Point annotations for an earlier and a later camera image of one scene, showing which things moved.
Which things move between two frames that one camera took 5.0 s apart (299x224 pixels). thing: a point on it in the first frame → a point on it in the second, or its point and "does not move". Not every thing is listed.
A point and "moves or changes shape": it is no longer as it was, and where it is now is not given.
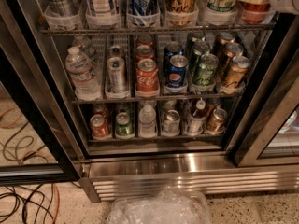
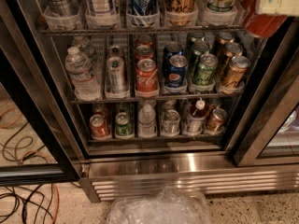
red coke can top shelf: x=254 y=13 moves or changes shape
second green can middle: x=199 y=49 does not move
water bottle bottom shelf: x=147 y=120 does not move
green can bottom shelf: x=123 y=128 does not move
